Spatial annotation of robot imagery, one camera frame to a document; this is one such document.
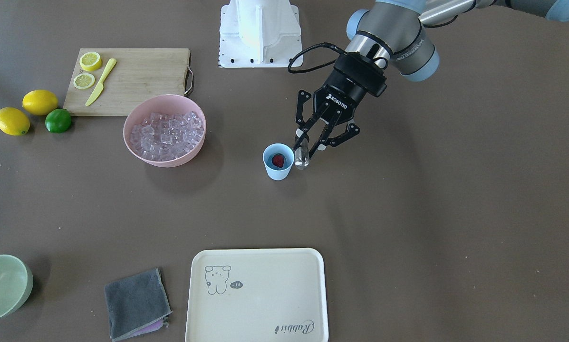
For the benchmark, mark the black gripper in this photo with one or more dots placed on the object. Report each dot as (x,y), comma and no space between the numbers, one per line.
(342,95)

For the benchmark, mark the red strawberry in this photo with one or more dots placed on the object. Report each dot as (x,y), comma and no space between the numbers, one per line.
(278,160)

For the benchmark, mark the steel muddler with black tip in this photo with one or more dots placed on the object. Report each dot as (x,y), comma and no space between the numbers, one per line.
(301,154)

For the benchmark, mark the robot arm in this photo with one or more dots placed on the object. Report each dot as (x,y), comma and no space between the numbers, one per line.
(393,32)

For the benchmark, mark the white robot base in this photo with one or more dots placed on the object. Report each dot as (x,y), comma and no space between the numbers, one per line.
(259,33)

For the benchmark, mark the light blue cup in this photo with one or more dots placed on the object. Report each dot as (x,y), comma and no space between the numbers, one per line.
(272,172)

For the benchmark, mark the clear ice cubes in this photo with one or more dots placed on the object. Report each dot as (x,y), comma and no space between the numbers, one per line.
(162,137)

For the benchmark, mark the pink bowl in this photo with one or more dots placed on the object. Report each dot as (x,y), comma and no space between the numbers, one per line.
(166,104)

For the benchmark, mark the cream rabbit tray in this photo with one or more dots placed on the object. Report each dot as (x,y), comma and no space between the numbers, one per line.
(257,295)

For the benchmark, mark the wooden cutting board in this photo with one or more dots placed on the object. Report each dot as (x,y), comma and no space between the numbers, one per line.
(138,75)

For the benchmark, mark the yellow plastic knife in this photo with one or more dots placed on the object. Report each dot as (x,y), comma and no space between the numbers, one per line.
(100,83)

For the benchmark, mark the lemon half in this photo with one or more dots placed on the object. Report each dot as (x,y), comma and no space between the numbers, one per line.
(90,61)
(84,81)

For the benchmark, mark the grey folded cloth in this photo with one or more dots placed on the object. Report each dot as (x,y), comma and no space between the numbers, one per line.
(136,305)

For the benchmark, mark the green lime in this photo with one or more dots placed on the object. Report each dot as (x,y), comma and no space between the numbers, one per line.
(58,121)

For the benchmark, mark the yellow lemon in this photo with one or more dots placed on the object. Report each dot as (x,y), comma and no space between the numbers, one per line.
(40,102)
(13,121)

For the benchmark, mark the green bowl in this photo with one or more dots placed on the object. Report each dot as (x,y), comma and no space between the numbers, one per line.
(16,283)

